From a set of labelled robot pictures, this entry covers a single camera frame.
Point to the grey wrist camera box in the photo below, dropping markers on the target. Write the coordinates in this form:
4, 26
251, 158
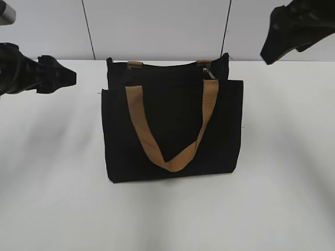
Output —
7, 14

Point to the black canvas tote bag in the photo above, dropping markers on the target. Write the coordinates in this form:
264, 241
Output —
171, 121

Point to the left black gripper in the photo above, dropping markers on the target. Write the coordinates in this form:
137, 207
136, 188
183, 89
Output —
20, 73

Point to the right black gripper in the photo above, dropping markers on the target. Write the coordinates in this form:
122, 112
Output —
298, 25

